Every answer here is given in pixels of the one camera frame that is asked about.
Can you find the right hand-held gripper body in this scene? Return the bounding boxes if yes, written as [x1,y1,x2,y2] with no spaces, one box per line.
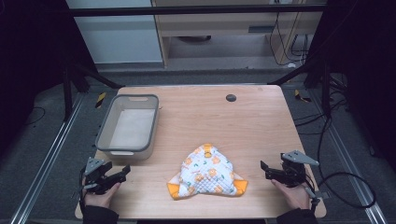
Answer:
[280,149,330,213]

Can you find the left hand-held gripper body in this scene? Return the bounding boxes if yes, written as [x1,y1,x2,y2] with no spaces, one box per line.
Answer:
[80,156,114,196]

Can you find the person's left hand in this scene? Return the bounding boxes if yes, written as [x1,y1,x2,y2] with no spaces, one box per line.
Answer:
[83,182,122,210]

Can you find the person's right hand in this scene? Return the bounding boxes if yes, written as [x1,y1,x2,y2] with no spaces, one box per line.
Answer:
[270,179,312,211]

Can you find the white plastic bin grey rim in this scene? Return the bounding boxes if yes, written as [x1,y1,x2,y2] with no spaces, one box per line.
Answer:
[94,93,161,162]

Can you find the white quilted orange-trimmed baby garment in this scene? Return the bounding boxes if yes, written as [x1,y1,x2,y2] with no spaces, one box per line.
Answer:
[166,143,249,201]

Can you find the yellow black striped tape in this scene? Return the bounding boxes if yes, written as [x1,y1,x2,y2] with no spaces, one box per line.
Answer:
[293,89,313,104]
[94,91,107,109]

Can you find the black metal stand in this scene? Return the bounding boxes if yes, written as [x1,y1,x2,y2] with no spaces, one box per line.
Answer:
[268,58,333,119]
[61,61,124,123]

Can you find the dark curtain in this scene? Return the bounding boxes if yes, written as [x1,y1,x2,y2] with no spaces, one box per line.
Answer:
[306,0,396,172]
[0,0,96,157]

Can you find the white cabinet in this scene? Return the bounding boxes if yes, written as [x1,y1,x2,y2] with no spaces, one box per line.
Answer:
[65,0,165,65]

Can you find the light wooden desk unit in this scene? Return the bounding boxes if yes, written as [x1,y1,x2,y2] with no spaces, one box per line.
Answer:
[150,0,323,68]

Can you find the aluminium floor rail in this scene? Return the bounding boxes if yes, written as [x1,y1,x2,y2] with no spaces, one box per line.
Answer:
[9,92,86,224]
[307,89,390,224]

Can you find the black floor cables bundle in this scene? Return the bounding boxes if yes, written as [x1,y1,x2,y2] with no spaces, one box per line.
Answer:
[293,74,350,136]

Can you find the black floor cable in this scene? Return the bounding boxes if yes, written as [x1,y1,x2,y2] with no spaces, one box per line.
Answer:
[23,105,47,127]

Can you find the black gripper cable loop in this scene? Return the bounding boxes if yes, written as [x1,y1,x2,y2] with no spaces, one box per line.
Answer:
[316,118,377,210]

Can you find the black hanging cables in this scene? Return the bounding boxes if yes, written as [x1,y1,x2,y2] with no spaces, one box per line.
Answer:
[268,11,310,67]

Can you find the black horizontal frame bar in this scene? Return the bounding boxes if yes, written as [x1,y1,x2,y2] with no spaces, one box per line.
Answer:
[66,4,329,18]

